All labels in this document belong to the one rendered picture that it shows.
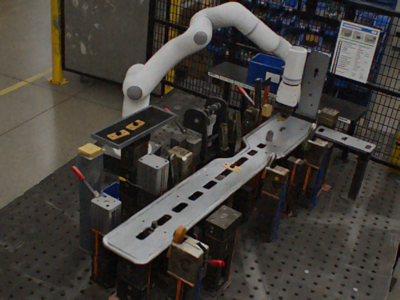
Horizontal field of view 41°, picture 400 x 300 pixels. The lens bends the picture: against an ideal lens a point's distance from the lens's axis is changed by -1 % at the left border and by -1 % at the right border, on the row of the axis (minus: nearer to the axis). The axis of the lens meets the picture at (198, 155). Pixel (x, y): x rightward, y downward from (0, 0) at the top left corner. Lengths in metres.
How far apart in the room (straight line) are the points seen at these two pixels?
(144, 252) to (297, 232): 0.92
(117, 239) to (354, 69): 1.69
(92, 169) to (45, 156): 2.26
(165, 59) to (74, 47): 2.89
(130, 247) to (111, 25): 3.37
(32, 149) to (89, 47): 1.28
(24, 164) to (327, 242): 2.44
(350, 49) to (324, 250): 1.12
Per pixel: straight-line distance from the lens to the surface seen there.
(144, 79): 2.45
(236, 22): 2.38
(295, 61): 2.47
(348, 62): 3.01
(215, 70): 3.17
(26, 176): 4.02
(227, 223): 1.90
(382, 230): 2.66
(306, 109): 2.86
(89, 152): 1.98
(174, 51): 2.42
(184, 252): 1.71
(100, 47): 5.08
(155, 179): 2.02
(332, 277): 2.30
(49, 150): 4.32
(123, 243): 1.81
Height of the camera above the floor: 2.15
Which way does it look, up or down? 30 degrees down
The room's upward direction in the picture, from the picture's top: 7 degrees clockwise
